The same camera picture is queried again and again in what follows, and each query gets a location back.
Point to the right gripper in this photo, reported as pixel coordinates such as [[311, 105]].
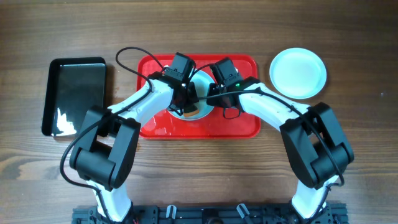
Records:
[[216, 98]]

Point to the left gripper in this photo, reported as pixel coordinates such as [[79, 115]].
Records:
[[185, 99]]

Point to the green orange sponge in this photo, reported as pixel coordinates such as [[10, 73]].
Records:
[[190, 110]]

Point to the light blue plate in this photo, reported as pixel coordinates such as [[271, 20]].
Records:
[[298, 73], [202, 80]]

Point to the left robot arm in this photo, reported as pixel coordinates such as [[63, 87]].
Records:
[[104, 150]]

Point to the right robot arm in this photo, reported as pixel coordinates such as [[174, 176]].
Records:
[[316, 146]]

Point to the red plastic tray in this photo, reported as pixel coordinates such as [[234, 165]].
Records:
[[218, 123]]

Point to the black water tray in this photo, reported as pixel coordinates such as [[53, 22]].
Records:
[[74, 85]]

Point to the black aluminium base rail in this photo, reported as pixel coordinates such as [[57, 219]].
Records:
[[268, 213]]

